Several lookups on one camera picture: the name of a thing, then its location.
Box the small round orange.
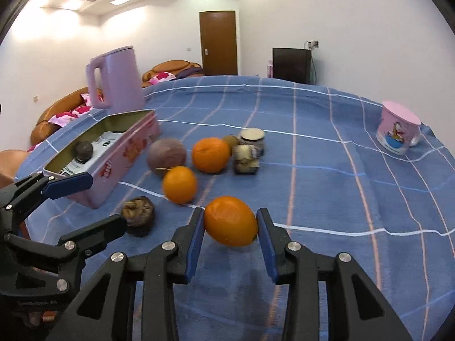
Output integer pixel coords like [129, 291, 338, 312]
[162, 166, 198, 205]

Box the large rough-skinned orange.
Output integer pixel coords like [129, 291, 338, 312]
[192, 137, 231, 173]

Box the dull purple round fruit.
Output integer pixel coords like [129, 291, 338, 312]
[147, 138, 187, 177]

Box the pink floral pillow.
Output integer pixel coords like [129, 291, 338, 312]
[48, 107, 93, 127]
[81, 93, 104, 109]
[147, 72, 176, 85]

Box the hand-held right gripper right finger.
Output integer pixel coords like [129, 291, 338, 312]
[256, 208, 413, 341]

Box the dark brown wrinkled fruit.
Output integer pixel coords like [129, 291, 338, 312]
[121, 196, 156, 237]

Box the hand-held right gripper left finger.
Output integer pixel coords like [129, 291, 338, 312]
[46, 207, 205, 341]

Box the white packet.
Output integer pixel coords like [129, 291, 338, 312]
[90, 131, 123, 157]
[57, 160, 88, 177]

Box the sugarcane piece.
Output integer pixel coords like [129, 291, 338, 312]
[233, 144, 260, 175]

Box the black television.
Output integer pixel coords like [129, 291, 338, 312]
[272, 47, 313, 85]

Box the long brown leather sofa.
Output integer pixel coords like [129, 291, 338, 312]
[30, 87, 104, 146]

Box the light purple electric kettle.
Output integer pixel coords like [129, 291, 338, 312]
[85, 45, 146, 112]

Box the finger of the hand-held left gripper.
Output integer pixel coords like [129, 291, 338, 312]
[3, 215, 128, 296]
[0, 171, 94, 235]

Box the brown wooden door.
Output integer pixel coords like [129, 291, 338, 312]
[199, 11, 238, 76]

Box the pink cartoon mug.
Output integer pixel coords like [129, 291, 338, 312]
[376, 100, 422, 156]

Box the purple cloth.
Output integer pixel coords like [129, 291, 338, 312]
[176, 67, 205, 79]

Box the pink rectangular tin box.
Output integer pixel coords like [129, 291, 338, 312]
[43, 109, 161, 209]

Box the smooth oval orange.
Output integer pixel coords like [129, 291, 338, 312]
[204, 196, 258, 248]

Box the small brown leather sofa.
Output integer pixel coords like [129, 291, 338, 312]
[142, 60, 204, 88]

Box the dark round passion fruit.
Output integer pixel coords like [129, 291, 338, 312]
[73, 141, 94, 164]

